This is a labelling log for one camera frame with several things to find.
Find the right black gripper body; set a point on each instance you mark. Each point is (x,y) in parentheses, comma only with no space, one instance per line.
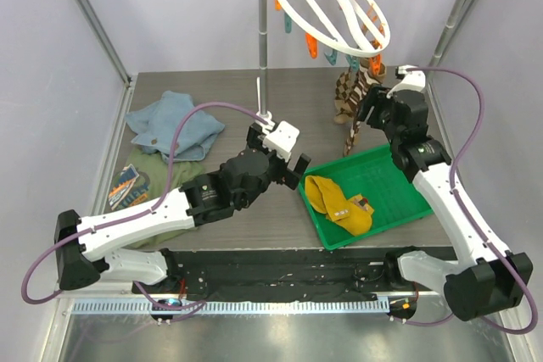
(379,107)

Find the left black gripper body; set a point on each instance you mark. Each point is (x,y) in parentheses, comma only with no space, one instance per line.
(275,173)

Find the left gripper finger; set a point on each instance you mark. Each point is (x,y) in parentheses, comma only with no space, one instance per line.
(302,164)
(289,179)

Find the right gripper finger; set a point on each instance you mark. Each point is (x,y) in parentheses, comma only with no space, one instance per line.
(377,92)
(364,114)

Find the yellow sock with patch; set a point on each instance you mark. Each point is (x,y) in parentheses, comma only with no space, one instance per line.
(355,215)

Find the brown striped sock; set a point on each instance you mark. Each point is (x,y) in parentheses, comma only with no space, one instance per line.
(354,124)

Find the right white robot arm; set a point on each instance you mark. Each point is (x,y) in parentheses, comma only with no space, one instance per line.
(487,276)

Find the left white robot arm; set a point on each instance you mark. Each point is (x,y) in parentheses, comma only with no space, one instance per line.
(94,248)

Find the white round clip hanger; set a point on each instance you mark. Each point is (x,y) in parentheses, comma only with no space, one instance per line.
(336,14)

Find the brown argyle sock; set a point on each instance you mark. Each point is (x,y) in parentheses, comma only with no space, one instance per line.
(345,81)

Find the green plastic tray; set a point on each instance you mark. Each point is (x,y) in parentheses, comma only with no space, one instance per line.
(373,175)

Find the blue cloth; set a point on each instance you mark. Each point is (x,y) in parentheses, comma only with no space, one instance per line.
(155,126)

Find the green t-shirt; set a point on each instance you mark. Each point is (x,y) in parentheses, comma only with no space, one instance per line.
(142,179)

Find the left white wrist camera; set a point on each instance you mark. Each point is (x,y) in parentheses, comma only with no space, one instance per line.
(282,140)

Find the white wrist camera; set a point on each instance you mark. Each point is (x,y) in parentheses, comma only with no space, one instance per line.
(282,140)
(411,77)

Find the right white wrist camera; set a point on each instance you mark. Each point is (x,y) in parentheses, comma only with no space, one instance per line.
(411,77)

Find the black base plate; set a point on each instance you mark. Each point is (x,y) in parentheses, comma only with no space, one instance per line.
(280,275)

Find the white slotted cable duct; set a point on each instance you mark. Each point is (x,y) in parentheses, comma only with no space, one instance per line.
(140,306)

